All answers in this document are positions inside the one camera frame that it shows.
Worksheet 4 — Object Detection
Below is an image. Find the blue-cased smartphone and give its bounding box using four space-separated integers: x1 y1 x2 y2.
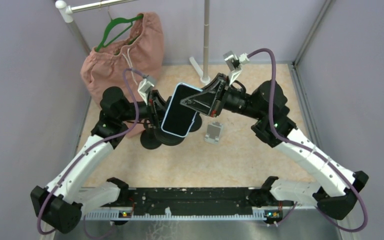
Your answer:
160 82 202 138

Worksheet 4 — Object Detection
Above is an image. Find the pink hanging garment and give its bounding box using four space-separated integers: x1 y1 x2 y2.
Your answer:
80 12 165 106

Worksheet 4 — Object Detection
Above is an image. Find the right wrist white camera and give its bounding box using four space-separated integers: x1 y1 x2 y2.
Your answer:
223 51 250 86

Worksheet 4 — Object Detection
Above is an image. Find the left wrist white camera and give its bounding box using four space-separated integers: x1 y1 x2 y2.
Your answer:
137 75 157 103

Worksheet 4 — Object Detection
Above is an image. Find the wrist white camera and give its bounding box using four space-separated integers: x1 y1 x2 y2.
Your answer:
137 75 157 103
223 51 250 86

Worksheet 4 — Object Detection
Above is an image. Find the green clothes hanger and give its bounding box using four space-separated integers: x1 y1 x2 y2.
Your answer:
94 13 145 53

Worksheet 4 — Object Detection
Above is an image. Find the metal clothes rack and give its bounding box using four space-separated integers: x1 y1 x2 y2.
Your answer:
54 0 210 84

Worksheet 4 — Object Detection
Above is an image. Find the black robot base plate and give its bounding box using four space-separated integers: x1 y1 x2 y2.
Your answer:
107 187 294 225

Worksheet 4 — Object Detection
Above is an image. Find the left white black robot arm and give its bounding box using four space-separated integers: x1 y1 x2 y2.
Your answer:
30 86 167 236

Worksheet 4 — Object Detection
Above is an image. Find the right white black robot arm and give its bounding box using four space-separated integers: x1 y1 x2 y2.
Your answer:
180 74 369 220

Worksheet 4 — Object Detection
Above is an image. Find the black phone stand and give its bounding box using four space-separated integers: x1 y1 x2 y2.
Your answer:
189 114 202 133
154 130 184 146
140 128 162 150

